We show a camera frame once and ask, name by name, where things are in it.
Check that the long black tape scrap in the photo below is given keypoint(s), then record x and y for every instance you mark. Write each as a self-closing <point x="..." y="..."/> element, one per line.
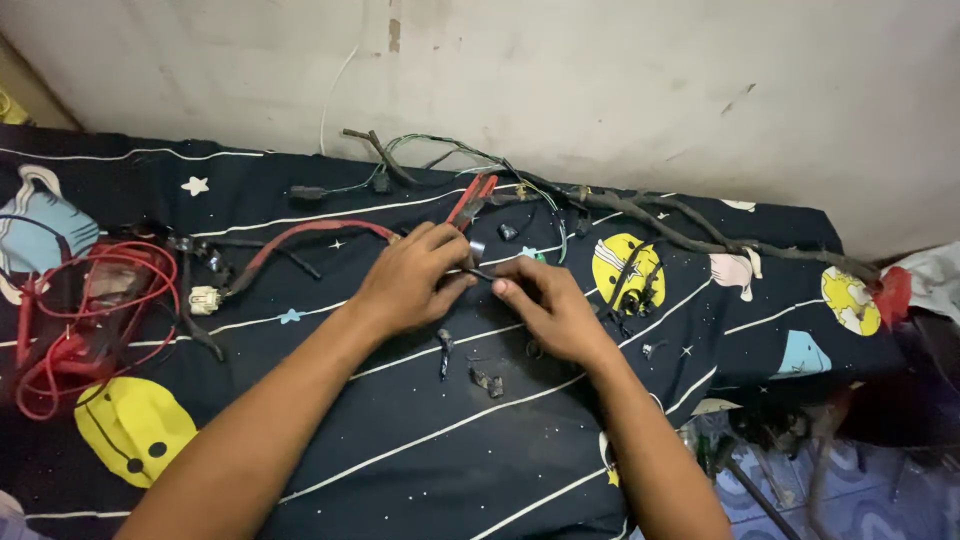
<point x="445" y="352"/>

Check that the dark blue space-print bed sheet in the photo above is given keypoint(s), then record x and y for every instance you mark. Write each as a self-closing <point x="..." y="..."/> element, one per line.
<point x="420" y="442"/>

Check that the person's left hand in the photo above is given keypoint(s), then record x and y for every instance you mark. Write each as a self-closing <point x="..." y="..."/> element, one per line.
<point x="409" y="281"/>

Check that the person's right hand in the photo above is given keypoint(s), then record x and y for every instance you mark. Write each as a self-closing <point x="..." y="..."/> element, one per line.
<point x="559" y="315"/>

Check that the small black plug connector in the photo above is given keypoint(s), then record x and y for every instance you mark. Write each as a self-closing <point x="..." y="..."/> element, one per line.
<point x="508" y="232"/>

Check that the white plastic bag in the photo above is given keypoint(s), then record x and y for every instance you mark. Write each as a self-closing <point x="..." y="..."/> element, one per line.
<point x="934" y="281"/>

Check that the crumpled black tape scrap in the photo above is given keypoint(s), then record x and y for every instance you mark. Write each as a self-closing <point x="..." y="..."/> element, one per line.
<point x="487" y="382"/>

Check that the black electrical tape roll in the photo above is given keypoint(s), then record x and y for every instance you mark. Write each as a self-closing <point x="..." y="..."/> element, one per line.
<point x="478" y="253"/>

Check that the multimeter with red test leads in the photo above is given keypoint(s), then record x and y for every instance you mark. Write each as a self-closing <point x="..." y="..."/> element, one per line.
<point x="97" y="315"/>

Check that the red plastic part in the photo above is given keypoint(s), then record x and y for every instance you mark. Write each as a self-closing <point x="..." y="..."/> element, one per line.
<point x="892" y="296"/>

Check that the heap of tools on floor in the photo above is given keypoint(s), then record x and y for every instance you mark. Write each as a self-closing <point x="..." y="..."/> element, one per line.
<point x="780" y="457"/>

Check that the small black clip piece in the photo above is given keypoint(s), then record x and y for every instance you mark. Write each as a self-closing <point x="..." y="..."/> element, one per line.
<point x="652" y="347"/>

